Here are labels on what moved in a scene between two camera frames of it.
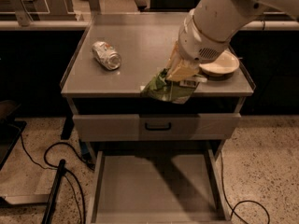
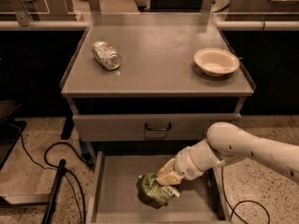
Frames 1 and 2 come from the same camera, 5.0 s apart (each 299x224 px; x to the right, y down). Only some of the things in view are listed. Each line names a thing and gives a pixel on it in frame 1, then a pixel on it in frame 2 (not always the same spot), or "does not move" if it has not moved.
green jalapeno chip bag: x=161 y=88 → x=154 y=193
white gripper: x=196 y=47 → x=186 y=167
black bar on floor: x=48 y=216 does not move
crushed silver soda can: x=106 y=55 does not move
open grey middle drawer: x=157 y=189 does not move
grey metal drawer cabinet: x=150 y=160 does not move
